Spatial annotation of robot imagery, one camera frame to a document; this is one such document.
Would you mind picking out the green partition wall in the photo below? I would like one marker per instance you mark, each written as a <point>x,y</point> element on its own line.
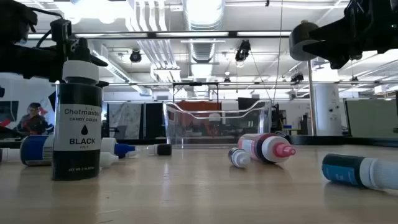
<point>370,118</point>

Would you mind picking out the large black food coloring bottle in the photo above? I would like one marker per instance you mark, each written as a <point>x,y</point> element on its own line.
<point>77,124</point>

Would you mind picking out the red articulated desk lamp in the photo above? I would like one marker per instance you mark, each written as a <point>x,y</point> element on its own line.
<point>43,111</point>

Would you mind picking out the dark wall screen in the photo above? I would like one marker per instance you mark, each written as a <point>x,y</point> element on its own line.
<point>9,110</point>

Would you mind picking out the small dark red dropper bottle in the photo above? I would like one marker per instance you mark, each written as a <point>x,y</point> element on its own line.
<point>163,149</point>

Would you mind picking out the large blue food coloring bottle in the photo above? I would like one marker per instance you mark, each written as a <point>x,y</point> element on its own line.
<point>34,151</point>

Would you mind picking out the clear plastic bin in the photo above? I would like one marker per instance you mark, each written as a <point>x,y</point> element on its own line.
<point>174,130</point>

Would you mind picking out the orange background panel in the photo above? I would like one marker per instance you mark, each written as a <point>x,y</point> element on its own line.
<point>192,115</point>

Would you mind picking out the black ceiling spotlight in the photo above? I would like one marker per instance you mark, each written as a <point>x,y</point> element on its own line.
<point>135,56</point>
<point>243,51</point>
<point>297,77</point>

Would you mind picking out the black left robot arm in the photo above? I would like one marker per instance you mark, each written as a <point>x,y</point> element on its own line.
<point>15,18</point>

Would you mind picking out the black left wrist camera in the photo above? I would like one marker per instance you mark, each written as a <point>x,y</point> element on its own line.
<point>60,31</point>

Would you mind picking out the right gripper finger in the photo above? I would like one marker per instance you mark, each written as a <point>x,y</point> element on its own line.
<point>332,43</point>
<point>340,62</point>

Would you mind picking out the large pink food coloring bottle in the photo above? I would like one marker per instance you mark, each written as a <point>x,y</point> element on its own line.
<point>258,147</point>

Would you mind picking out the small teal-label dropper bottle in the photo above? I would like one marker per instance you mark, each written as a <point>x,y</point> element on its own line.
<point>342,170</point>

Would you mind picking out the black background stand frame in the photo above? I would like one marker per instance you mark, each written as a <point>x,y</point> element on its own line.
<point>192,84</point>

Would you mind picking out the person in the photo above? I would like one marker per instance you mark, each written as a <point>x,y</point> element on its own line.
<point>32,119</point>

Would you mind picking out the grey patterned panel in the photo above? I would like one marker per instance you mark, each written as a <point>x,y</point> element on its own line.
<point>124,121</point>

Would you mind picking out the white round column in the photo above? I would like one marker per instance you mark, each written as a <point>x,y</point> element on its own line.
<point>328,109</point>

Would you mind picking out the black desk lamp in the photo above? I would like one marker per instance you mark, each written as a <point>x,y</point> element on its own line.
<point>297,37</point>

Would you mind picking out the silver ceiling air duct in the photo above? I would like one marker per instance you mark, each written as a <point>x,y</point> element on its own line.
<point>202,18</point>

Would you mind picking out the dark background monitor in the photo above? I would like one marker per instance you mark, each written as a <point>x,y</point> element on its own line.
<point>248,103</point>

